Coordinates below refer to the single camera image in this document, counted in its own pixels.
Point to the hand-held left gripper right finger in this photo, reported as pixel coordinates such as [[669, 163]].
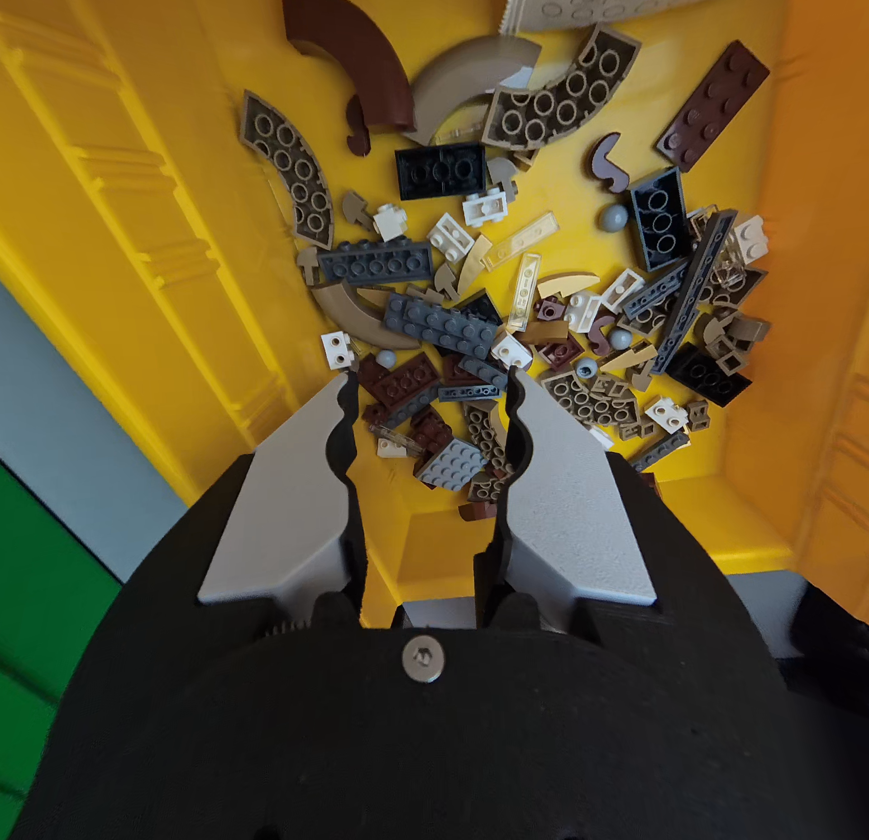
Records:
[[570, 514]]

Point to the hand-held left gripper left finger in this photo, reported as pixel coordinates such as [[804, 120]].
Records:
[[285, 514]]

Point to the light grey square plate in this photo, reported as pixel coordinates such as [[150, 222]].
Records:
[[451, 463]]

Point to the pile of toy bricks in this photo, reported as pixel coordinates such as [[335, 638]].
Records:
[[434, 317]]

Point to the yellow plastic bin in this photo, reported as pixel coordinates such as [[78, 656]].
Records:
[[170, 174]]

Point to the grey desk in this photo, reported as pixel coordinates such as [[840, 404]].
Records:
[[68, 412]]

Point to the green plastic bin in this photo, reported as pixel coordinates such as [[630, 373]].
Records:
[[41, 582]]

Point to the black cushioned wrist pad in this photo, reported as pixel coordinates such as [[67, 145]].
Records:
[[835, 636]]

